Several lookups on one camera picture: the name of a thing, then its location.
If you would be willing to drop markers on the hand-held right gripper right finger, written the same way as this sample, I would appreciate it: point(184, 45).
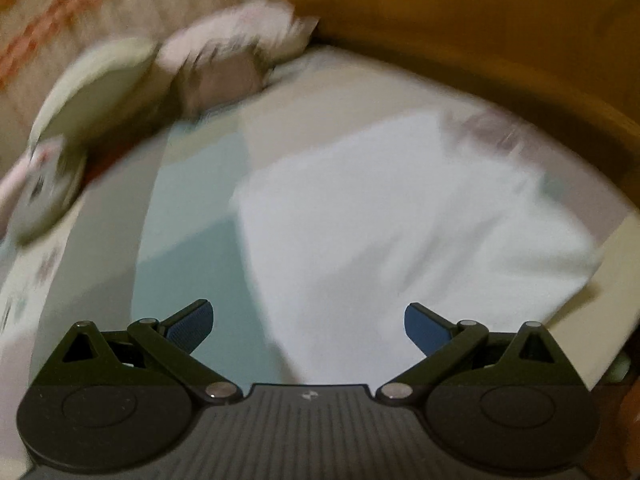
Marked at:
point(425, 330)

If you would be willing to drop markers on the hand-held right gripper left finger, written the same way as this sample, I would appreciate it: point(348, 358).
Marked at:
point(192, 325)

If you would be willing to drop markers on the white printed sweatshirt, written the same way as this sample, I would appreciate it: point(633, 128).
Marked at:
point(375, 235)

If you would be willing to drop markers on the grey dimpled cushion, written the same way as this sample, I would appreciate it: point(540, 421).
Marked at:
point(40, 195)

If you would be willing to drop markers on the beige handbag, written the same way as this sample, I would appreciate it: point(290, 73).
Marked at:
point(220, 85)

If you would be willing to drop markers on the pale green pillow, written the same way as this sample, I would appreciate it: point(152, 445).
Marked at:
point(95, 90)

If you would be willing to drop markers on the orange patterned curtain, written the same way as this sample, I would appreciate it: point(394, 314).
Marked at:
point(100, 5)

